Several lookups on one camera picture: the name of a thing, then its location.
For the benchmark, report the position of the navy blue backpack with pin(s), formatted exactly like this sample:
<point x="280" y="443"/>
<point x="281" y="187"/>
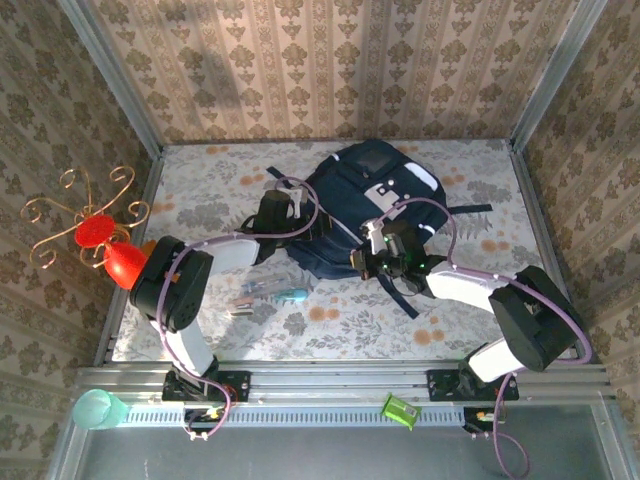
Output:
<point x="350" y="200"/>

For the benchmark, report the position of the teal toothbrush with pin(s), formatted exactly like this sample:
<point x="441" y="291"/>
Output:
<point x="291" y="295"/>

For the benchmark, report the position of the small silver black clip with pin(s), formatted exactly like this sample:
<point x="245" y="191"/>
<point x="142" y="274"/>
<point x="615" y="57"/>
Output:
<point x="240" y="313"/>

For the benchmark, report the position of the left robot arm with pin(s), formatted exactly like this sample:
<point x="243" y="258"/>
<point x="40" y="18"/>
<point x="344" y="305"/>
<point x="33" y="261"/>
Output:
<point x="167" y="285"/>

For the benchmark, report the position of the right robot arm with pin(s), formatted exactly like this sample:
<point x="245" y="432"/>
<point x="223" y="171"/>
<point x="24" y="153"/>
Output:
<point x="535" y="320"/>

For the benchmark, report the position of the green pencil sharpener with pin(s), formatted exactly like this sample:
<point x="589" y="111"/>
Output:
<point x="400" y="410"/>

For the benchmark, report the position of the floral print tablecloth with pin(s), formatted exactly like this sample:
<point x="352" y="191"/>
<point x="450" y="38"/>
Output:
<point x="350" y="345"/>

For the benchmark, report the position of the red egg-shaped vase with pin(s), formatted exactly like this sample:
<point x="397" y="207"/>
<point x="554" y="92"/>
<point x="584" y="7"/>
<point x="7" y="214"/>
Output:
<point x="122" y="265"/>

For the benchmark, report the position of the grey metal sheet panel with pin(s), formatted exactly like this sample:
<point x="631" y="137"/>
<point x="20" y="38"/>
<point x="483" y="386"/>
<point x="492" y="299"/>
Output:
<point x="300" y="455"/>

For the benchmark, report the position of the teal plastic cup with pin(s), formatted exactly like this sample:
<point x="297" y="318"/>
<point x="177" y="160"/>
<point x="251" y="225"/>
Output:
<point x="92" y="410"/>

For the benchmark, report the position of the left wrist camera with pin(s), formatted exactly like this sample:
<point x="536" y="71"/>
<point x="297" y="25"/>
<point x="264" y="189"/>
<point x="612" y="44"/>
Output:
<point x="296" y="200"/>

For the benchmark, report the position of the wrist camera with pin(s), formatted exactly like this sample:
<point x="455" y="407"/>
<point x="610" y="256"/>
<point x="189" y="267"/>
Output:
<point x="296" y="200"/>
<point x="371" y="230"/>

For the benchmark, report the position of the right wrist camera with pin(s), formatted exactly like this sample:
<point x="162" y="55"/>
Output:
<point x="371" y="230"/>

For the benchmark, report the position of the aluminium side rail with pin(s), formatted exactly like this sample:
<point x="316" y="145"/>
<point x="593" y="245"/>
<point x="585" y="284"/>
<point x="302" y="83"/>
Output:
<point x="150" y="180"/>
<point x="532" y="200"/>

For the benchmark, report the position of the aluminium front rail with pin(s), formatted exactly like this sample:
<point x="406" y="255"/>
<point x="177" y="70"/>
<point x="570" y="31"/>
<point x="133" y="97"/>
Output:
<point x="325" y="380"/>

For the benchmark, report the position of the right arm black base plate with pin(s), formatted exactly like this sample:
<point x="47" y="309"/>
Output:
<point x="440" y="385"/>

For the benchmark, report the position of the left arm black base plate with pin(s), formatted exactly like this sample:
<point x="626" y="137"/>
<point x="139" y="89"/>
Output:
<point x="240" y="385"/>

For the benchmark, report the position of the aluminium frame post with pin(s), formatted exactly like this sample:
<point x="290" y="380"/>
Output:
<point x="120" y="85"/>
<point x="557" y="70"/>

